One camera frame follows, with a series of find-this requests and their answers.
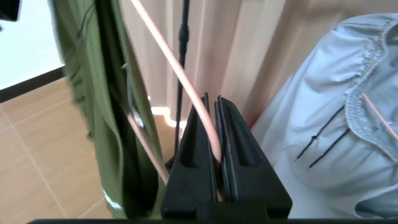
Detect pink clothes hanger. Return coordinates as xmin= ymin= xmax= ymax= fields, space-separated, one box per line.
xmin=361 ymin=92 xmax=398 ymax=141
xmin=126 ymin=0 xmax=223 ymax=187

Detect beige curtain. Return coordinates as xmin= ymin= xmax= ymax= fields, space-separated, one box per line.
xmin=119 ymin=0 xmax=398 ymax=129

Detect green garment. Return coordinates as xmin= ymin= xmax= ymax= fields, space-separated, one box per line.
xmin=48 ymin=0 xmax=168 ymax=220

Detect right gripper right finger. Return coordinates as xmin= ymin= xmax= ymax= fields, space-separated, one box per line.
xmin=213 ymin=95 xmax=294 ymax=219

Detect black clothes rack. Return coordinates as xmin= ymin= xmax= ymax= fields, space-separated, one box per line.
xmin=166 ymin=0 xmax=191 ymax=171

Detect pale grey shorts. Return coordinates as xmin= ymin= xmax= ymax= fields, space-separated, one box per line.
xmin=250 ymin=12 xmax=398 ymax=220

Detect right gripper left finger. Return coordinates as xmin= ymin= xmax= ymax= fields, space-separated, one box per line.
xmin=160 ymin=92 xmax=219 ymax=219

